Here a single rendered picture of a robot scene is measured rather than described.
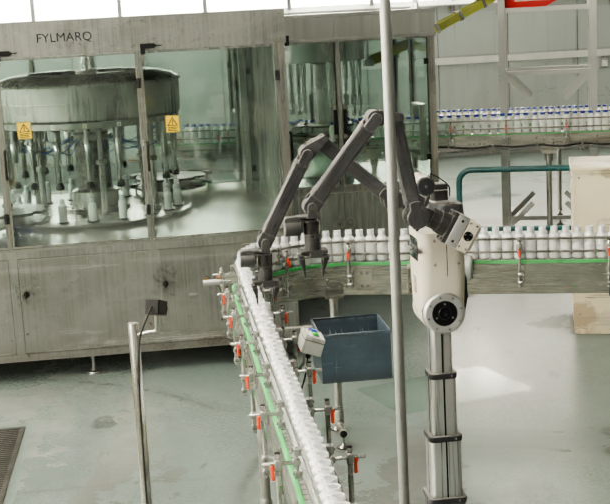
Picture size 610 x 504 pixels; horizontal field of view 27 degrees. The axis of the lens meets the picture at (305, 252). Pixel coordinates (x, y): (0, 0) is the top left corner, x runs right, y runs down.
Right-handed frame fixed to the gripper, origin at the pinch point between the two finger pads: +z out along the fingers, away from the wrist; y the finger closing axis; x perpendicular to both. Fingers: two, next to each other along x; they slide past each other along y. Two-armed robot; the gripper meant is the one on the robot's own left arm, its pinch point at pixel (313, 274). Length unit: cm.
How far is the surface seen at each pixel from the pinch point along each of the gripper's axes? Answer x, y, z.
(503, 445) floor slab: 186, 120, 138
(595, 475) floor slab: 133, 152, 138
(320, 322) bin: 116, 16, 46
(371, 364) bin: 86, 34, 59
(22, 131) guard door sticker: 388, -136, -28
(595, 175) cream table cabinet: 387, 245, 24
